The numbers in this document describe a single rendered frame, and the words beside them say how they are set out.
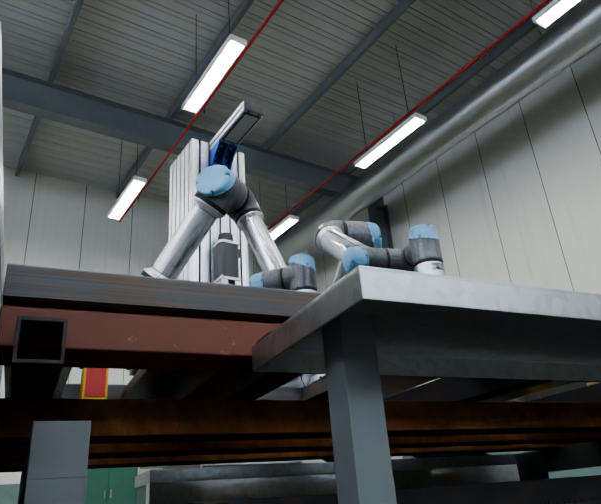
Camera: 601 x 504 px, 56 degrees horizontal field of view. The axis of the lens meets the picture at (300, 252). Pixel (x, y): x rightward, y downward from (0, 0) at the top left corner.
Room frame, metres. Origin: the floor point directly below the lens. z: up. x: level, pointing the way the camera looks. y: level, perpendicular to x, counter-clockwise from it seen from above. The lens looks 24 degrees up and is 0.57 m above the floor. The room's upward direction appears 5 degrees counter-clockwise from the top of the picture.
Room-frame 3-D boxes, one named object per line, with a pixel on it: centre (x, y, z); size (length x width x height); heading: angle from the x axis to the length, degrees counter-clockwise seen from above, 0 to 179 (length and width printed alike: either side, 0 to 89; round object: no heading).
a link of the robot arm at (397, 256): (1.45, -0.28, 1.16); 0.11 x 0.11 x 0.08; 17
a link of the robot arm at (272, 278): (1.53, 0.09, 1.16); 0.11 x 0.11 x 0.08; 68
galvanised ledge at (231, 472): (1.83, -0.13, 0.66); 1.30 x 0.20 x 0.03; 117
